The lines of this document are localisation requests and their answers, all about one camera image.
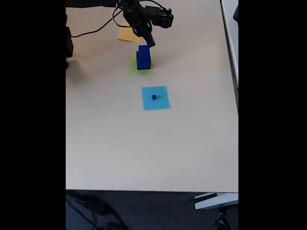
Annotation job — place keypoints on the tiny blue cube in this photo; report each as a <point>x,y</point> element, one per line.
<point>153,97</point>

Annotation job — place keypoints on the pale orange paper square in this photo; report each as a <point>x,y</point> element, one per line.
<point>124,34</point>

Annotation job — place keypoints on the green paper square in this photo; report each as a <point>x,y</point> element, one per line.
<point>132,70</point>

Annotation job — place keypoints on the blue paper square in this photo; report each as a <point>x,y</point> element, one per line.
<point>160,103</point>

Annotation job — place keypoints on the extra large blue cube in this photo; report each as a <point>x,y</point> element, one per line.
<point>144,64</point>

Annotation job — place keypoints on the dark object on desk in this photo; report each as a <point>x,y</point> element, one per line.
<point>236,13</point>

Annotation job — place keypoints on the white table foot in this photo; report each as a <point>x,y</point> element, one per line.
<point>216,202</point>

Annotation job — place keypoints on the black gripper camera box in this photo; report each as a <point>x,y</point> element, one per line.
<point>163,18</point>

